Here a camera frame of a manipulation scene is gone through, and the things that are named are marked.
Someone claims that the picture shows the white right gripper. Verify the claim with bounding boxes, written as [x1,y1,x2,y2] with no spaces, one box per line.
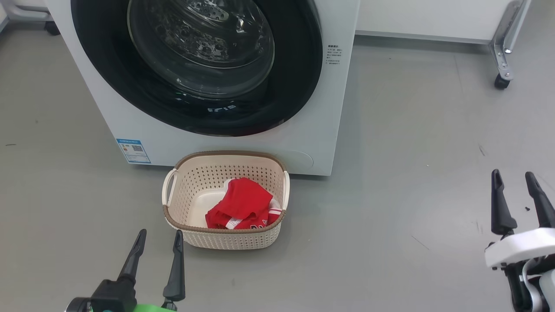
[485,169,555,269]

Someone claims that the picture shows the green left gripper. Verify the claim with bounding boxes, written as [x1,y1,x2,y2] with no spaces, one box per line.
[118,229,186,312]

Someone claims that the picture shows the red and white garment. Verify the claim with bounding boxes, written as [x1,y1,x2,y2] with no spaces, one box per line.
[205,178,282,230]

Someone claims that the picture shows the black washing machine door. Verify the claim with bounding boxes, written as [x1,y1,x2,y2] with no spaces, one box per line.
[71,0,323,137]

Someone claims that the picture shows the cream perforated laundry basket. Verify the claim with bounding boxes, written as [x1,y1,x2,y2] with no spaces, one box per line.
[162,150,290,250]

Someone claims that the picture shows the white front-load washing machine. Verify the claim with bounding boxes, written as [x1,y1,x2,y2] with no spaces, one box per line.
[43,0,360,176]

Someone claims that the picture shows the blue energy label sticker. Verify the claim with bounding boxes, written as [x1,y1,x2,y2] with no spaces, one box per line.
[116,138,152,164]

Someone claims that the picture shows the grey text warning sticker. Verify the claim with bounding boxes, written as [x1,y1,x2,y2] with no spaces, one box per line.
[326,43,343,65]

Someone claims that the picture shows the metal frame leg with caster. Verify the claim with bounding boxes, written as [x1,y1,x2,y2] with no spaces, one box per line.
[490,0,532,90]

